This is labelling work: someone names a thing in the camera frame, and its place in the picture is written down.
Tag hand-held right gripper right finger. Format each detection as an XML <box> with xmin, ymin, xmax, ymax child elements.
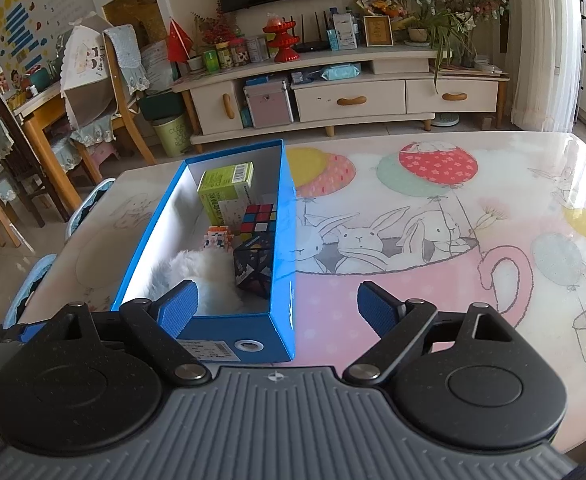
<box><xmin>343</xmin><ymin>281</ymin><xmax>521</xmax><ymax>387</ymax></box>

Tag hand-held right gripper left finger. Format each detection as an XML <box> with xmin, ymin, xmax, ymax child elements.
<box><xmin>43</xmin><ymin>280</ymin><xmax>212</xmax><ymax>387</ymax></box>

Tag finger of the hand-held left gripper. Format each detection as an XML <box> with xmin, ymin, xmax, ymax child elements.
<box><xmin>0</xmin><ymin>321</ymin><xmax>50</xmax><ymax>347</ymax></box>

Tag pink building block figure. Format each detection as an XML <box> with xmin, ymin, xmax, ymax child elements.
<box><xmin>202</xmin><ymin>224</ymin><xmax>235</xmax><ymax>254</ymax></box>

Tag dark space-print folding cube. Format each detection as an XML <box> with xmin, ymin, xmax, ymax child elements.
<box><xmin>232</xmin><ymin>237</ymin><xmax>278</xmax><ymax>292</ymax></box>

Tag blue cardboard box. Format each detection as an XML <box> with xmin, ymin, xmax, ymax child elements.
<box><xmin>112</xmin><ymin>139</ymin><xmax>298</xmax><ymax>363</ymax></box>

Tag multicoloured puzzle cube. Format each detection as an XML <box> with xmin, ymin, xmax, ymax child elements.
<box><xmin>240</xmin><ymin>203</ymin><xmax>279</xmax><ymax>244</ymax></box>

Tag green cardboard box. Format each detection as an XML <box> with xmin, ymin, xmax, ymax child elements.
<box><xmin>197</xmin><ymin>162</ymin><xmax>255</xmax><ymax>226</ymax></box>

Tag blue chair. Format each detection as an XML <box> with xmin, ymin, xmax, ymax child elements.
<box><xmin>67</xmin><ymin>178</ymin><xmax>116</xmax><ymax>236</ymax></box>
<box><xmin>2</xmin><ymin>253</ymin><xmax>59</xmax><ymax>334</ymax></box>

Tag white fluffy plush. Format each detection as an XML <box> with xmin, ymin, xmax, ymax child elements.
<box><xmin>153</xmin><ymin>249</ymin><xmax>248</xmax><ymax>317</ymax></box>

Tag printed rabbit table cover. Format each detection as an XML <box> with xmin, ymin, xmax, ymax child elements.
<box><xmin>15</xmin><ymin>130</ymin><xmax>586</xmax><ymax>456</ymax></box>

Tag dark wooden chair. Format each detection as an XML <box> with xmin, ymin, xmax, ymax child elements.
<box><xmin>0</xmin><ymin>89</ymin><xmax>70</xmax><ymax>227</ymax></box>

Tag pink stool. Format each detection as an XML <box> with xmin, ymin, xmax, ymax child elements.
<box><xmin>90</xmin><ymin>142</ymin><xmax>122</xmax><ymax>162</ymax></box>

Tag green waste bin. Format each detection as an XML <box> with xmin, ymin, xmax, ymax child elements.
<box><xmin>151</xmin><ymin>113</ymin><xmax>192</xmax><ymax>158</ymax></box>

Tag wooden dining table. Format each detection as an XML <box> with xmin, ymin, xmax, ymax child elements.
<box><xmin>12</xmin><ymin>79</ymin><xmax>124</xmax><ymax>222</ymax></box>

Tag cream television stand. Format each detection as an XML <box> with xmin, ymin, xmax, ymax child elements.
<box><xmin>172</xmin><ymin>45</ymin><xmax>512</xmax><ymax>154</ymax></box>

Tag pink metal case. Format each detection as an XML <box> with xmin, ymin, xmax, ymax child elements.
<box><xmin>242</xmin><ymin>81</ymin><xmax>295</xmax><ymax>129</ymax></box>

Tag blue wet wipes pack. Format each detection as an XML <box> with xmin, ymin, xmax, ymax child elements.
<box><xmin>321</xmin><ymin>63</ymin><xmax>362</xmax><ymax>82</ymax></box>

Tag wooden chair with cloth cover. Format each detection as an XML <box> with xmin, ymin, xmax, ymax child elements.
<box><xmin>103</xmin><ymin>23</ymin><xmax>157</xmax><ymax>164</ymax></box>

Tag white folding food cover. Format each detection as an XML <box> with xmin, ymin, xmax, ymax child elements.
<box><xmin>58</xmin><ymin>12</ymin><xmax>117</xmax><ymax>129</ymax></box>

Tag red flag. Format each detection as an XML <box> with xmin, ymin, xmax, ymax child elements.
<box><xmin>166</xmin><ymin>18</ymin><xmax>195</xmax><ymax>64</ymax></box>

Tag black router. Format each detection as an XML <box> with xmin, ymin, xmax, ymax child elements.
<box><xmin>292</xmin><ymin>10</ymin><xmax>333</xmax><ymax>54</ymax></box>

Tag potted green plant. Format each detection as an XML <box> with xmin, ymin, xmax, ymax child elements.
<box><xmin>406</xmin><ymin>0</ymin><xmax>510</xmax><ymax>92</ymax></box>

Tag blue and white carton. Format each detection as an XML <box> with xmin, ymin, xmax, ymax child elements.
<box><xmin>326</xmin><ymin>8</ymin><xmax>359</xmax><ymax>51</ymax></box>

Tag red lantern ornament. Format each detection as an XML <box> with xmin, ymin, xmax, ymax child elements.
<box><xmin>263</xmin><ymin>15</ymin><xmax>299</xmax><ymax>64</ymax></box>

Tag red berry branches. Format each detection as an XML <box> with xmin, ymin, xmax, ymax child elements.
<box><xmin>192</xmin><ymin>1</ymin><xmax>240</xmax><ymax>47</ymax></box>

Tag flower bouquet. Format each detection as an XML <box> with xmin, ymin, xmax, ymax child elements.
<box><xmin>356</xmin><ymin>0</ymin><xmax>405</xmax><ymax>19</ymax></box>

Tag white sheer curtain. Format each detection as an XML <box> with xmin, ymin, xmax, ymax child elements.
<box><xmin>503</xmin><ymin>0</ymin><xmax>585</xmax><ymax>134</ymax></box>

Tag wooden photo frame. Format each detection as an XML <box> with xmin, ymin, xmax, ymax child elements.
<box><xmin>362</xmin><ymin>14</ymin><xmax>393</xmax><ymax>49</ymax></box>

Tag colourful wall poster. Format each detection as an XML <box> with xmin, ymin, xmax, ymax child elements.
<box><xmin>0</xmin><ymin>0</ymin><xmax>90</xmax><ymax>92</ymax></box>

